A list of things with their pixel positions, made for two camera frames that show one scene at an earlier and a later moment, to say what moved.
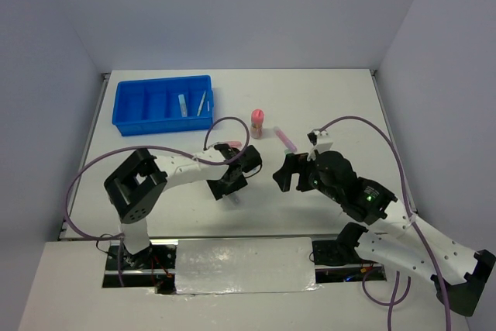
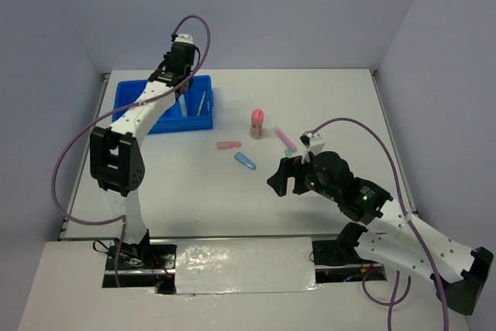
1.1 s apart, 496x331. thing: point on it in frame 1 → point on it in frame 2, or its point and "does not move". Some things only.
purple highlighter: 285,140 does not move
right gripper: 294,163 does not move
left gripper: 218,190 → 167,58
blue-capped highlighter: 183,105 does not move
